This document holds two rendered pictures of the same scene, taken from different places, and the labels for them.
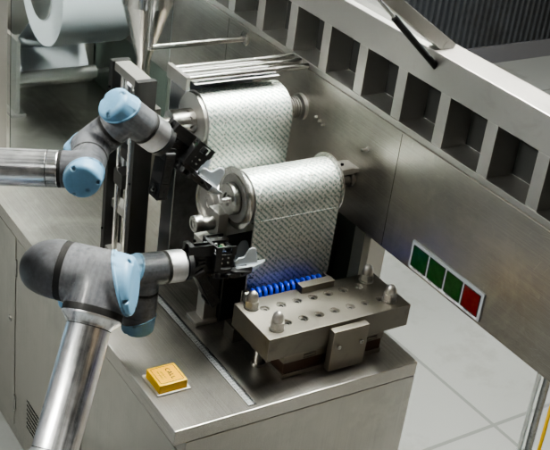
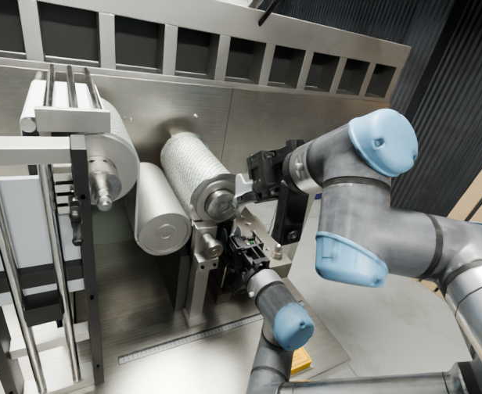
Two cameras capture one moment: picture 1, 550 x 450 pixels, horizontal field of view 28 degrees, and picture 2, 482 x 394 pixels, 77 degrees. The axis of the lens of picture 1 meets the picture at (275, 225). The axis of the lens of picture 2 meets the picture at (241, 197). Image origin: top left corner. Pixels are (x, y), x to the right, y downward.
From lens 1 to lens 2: 246 cm
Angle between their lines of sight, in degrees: 74
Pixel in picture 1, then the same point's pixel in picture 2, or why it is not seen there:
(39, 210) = not seen: outside the picture
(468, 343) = not seen: hidden behind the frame
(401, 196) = (235, 134)
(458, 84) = (283, 31)
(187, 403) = (314, 345)
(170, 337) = (224, 347)
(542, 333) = not seen: hidden behind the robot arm
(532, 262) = (334, 120)
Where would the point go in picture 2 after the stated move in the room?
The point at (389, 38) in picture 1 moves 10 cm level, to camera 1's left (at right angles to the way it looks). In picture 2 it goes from (206, 10) to (196, 7)
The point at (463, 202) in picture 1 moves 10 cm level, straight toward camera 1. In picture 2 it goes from (289, 111) to (317, 118)
